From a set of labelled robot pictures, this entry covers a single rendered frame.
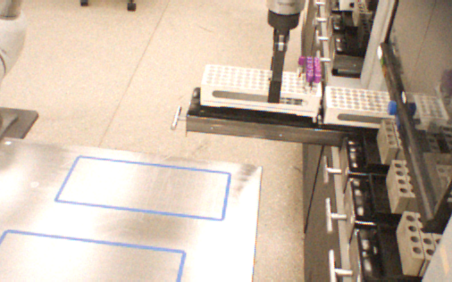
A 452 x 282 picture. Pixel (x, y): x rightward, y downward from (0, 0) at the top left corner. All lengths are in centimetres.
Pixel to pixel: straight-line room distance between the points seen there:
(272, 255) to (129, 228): 110
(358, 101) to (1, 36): 94
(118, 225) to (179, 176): 18
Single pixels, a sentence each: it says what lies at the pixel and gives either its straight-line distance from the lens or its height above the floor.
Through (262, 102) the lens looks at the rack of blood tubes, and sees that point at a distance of 134.
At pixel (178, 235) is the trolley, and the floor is 82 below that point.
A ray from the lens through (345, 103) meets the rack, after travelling 133.
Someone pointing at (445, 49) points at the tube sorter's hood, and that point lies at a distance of 94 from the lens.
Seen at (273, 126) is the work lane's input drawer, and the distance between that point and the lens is 132.
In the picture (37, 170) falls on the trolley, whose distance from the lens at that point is 119.
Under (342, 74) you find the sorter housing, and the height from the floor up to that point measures 74.
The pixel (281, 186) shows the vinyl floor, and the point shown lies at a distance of 234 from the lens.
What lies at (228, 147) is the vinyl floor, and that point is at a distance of 251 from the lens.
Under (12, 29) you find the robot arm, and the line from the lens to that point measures 151.
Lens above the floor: 159
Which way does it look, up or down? 38 degrees down
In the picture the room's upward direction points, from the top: 4 degrees clockwise
